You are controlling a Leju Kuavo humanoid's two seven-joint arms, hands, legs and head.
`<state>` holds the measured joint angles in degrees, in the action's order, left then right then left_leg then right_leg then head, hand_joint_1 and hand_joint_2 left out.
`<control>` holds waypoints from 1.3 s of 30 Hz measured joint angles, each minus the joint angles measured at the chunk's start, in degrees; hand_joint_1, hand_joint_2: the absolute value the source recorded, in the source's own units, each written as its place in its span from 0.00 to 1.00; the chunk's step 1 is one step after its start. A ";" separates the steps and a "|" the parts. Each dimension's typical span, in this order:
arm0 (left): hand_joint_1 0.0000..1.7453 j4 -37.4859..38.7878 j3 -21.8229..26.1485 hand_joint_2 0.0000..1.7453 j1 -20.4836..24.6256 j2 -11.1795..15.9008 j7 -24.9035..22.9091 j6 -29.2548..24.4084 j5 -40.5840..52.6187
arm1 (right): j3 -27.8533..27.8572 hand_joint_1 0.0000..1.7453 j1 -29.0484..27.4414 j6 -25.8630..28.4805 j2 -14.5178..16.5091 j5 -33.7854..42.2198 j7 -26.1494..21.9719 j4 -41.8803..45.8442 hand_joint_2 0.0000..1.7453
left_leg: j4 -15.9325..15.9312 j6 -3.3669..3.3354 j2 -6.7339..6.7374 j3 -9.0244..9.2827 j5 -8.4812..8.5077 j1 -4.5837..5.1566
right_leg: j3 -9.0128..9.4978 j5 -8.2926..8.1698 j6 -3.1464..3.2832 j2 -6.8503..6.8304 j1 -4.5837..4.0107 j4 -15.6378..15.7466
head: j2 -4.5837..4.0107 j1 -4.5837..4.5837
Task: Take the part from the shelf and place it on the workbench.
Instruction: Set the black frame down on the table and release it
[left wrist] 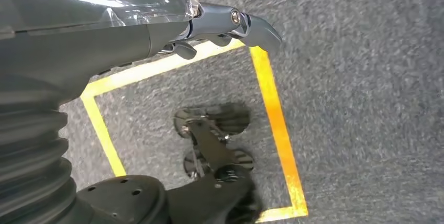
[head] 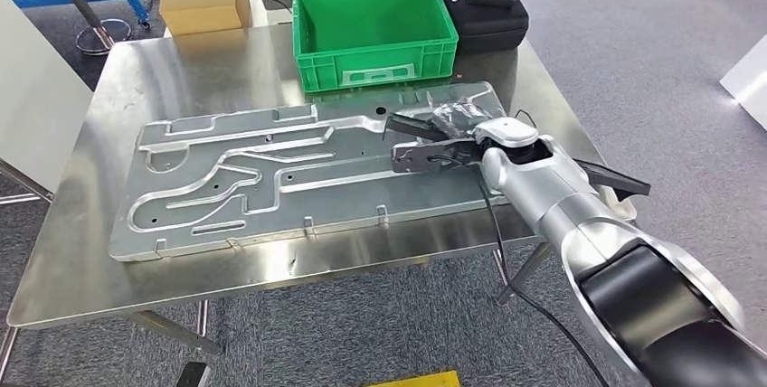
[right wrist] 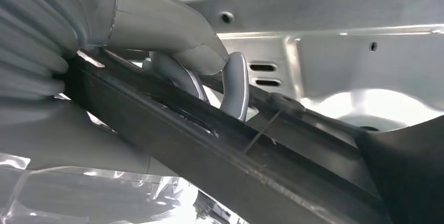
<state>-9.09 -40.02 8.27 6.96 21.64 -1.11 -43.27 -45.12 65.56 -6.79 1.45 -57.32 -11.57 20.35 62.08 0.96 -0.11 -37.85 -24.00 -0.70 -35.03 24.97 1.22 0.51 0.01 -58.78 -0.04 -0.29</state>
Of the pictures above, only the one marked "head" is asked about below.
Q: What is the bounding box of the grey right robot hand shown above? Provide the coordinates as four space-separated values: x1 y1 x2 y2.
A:
430 95 508 138

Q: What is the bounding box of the black plastic mounting panel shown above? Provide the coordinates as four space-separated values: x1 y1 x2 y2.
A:
383 113 651 203

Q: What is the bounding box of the stainless steel workbench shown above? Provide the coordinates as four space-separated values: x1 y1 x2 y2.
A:
0 24 608 381

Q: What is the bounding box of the black carrying case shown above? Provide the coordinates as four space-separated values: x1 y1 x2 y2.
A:
439 0 532 54

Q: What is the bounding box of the green plastic crate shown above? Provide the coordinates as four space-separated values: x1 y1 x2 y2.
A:
290 0 460 96

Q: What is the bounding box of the stamped grey metal panel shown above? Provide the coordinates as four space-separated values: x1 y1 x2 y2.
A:
109 80 541 264

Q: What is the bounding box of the yellow floor tape square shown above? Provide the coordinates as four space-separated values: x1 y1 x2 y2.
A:
364 369 462 387

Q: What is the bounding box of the white panel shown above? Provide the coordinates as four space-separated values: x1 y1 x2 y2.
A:
718 33 767 132

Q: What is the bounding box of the black robot foot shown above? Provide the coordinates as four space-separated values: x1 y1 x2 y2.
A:
175 361 209 387

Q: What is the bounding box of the white cabinet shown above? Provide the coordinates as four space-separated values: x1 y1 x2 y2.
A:
0 0 95 195

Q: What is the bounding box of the chrome stanchion post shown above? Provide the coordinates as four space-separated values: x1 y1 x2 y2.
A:
38 0 134 58

